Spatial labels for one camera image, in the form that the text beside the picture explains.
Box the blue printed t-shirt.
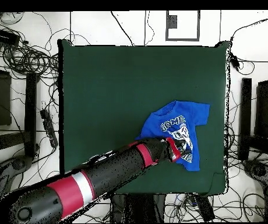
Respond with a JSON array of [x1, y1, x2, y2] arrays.
[[135, 100, 211, 173]]

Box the black power strip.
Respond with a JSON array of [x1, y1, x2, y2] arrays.
[[40, 108, 59, 148], [191, 194, 216, 223]]

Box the grey wheeled base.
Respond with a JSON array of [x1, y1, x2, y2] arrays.
[[242, 159, 268, 195], [0, 155, 34, 201]]

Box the dark green table cloth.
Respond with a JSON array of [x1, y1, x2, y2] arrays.
[[57, 38, 230, 197]]

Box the black power adapter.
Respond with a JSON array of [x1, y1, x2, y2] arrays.
[[229, 52, 241, 72]]

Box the black electronics box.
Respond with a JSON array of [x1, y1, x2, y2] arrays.
[[0, 27, 21, 47]]

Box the tangled black cables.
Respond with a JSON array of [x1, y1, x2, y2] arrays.
[[164, 125, 265, 223], [0, 11, 61, 81]]

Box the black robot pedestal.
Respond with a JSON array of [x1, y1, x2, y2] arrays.
[[109, 193, 166, 223]]

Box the black frame stand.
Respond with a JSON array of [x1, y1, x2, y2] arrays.
[[0, 52, 38, 164], [238, 59, 268, 162]]

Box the grey square frame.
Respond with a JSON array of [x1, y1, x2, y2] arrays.
[[165, 9, 201, 42]]

